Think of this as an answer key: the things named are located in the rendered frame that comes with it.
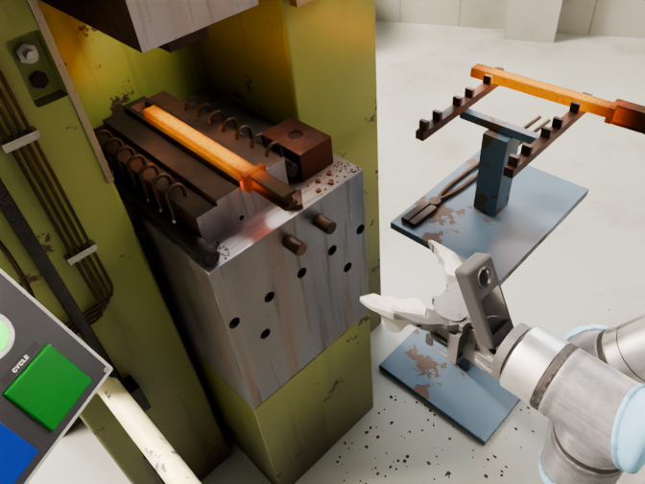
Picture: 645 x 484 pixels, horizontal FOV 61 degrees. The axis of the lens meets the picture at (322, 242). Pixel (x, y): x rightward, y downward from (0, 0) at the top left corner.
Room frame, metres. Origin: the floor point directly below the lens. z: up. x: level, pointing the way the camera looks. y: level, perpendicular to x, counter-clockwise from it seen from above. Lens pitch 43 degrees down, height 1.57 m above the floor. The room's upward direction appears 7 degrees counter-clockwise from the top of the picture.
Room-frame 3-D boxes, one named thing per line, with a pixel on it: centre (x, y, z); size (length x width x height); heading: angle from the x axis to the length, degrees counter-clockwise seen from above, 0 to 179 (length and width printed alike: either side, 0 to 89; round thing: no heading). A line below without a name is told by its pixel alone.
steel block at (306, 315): (0.99, 0.22, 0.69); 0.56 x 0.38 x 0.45; 39
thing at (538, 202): (1.01, -0.42, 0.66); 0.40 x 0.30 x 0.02; 131
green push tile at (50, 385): (0.40, 0.35, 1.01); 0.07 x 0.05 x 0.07; 154
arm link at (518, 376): (0.37, -0.24, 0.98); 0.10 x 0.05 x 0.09; 129
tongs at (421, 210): (1.16, -0.44, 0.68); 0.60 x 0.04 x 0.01; 128
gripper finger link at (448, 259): (0.54, -0.17, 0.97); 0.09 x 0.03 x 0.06; 3
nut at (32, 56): (0.78, 0.38, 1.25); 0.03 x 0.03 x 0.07; 39
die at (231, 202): (0.95, 0.26, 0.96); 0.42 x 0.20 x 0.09; 39
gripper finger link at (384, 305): (0.47, -0.08, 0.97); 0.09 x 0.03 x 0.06; 75
